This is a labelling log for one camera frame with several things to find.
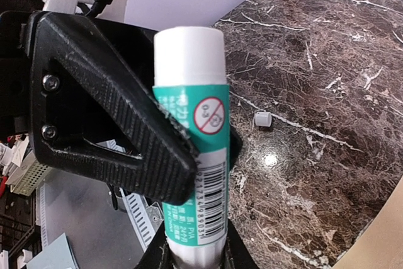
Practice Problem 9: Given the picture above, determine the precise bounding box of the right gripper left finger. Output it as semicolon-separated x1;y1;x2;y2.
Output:
135;234;173;269

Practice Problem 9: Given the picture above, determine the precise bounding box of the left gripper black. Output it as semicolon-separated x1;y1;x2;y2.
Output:
1;11;198;205

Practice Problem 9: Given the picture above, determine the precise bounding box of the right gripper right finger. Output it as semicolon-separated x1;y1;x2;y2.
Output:
222;219;259;269

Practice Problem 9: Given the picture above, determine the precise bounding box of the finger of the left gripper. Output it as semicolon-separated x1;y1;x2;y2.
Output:
229;125;243;168

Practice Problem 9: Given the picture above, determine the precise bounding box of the small grey glue cap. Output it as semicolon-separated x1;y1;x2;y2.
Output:
254;112;273;130

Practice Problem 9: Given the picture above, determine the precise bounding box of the green white glue stick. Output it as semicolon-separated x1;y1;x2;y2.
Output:
152;26;232;265

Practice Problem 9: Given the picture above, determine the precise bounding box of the brown paper envelope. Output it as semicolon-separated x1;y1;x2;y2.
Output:
332;180;402;268

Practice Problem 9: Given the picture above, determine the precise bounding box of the white slotted cable duct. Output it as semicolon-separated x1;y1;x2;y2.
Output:
120;189;163;252

